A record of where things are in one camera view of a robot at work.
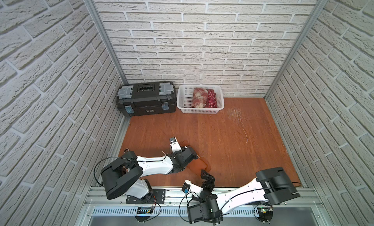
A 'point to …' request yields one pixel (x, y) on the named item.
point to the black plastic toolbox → (146, 98)
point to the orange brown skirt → (197, 164)
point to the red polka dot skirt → (211, 101)
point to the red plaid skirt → (199, 98)
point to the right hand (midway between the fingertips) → (201, 177)
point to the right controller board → (265, 213)
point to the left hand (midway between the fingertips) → (185, 147)
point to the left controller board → (143, 213)
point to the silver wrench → (126, 148)
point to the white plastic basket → (184, 98)
